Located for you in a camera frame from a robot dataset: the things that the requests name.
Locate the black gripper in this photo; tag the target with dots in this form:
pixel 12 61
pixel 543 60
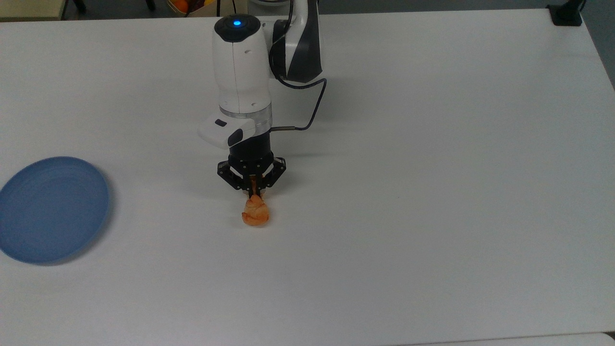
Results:
pixel 252 154

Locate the orange bread roll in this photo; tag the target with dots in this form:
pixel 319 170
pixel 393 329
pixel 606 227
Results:
pixel 255 211

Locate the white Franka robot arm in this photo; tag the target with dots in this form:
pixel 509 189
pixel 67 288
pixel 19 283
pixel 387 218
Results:
pixel 240 62

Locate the orange fruit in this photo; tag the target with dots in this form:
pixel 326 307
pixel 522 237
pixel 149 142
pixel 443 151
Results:
pixel 181 5

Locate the blue round plate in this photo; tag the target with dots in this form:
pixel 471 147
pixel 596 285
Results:
pixel 53 209

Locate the wooden table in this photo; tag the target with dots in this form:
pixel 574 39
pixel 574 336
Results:
pixel 29 8

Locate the black table clamp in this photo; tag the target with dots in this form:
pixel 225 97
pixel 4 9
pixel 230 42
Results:
pixel 567 13

